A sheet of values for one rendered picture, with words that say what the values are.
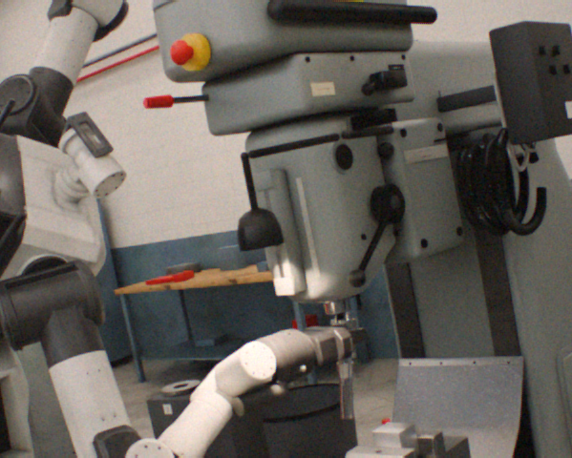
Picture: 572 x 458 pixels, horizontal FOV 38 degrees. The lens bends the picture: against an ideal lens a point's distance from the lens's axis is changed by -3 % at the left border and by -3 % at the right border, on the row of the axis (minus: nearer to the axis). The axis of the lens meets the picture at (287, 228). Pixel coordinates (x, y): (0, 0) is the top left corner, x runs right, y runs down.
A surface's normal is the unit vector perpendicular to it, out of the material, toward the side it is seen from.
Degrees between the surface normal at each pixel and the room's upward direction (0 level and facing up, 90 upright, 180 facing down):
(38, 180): 58
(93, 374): 70
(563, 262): 89
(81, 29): 93
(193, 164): 90
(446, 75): 90
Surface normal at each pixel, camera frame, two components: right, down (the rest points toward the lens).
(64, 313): 0.30, -0.35
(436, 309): -0.66, 0.17
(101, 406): 0.52, -0.40
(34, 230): 0.64, 0.00
